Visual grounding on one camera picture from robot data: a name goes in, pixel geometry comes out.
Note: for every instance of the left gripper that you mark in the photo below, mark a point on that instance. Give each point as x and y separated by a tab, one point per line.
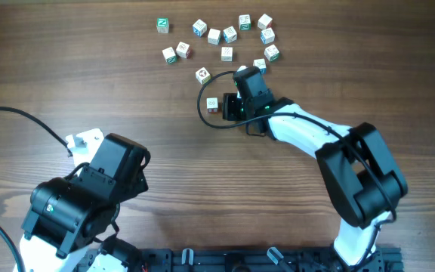
138	186

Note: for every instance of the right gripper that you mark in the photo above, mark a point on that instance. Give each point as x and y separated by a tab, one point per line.
228	103

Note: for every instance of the wooden block blue H side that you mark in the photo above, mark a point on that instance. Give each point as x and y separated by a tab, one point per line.
261	65

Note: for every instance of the wooden block red U side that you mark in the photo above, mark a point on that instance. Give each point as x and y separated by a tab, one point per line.
212	105

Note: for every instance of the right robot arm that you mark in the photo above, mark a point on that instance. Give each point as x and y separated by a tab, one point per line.
363	181

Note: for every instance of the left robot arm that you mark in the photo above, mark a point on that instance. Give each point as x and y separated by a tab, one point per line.
66	214

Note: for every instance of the wooden block green side right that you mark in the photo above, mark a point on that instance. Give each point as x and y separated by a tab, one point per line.
271	53

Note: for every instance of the wooden block M top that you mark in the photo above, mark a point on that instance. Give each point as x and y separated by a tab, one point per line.
226	54

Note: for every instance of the wooden block yellow side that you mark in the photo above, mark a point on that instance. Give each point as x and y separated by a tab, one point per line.
203	75

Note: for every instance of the wooden block blue P side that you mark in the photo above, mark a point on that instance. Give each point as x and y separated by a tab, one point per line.
267	36

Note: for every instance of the wooden block blue X side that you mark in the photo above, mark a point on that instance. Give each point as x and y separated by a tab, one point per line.
230	34

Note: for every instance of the plain white wooden block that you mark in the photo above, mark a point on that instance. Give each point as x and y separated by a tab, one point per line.
214	36

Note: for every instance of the wooden block green Z side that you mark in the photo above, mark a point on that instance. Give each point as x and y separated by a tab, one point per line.
244	22

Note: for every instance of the wooden block shell top red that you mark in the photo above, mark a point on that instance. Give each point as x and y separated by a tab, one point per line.
183	50

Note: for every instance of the wooden block green side left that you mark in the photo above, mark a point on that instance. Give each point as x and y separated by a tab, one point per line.
169	55

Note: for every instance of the wooden block green Z top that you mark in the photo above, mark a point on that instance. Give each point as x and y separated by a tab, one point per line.
162	25

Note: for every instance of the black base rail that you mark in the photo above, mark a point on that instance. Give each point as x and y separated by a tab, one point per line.
308	259

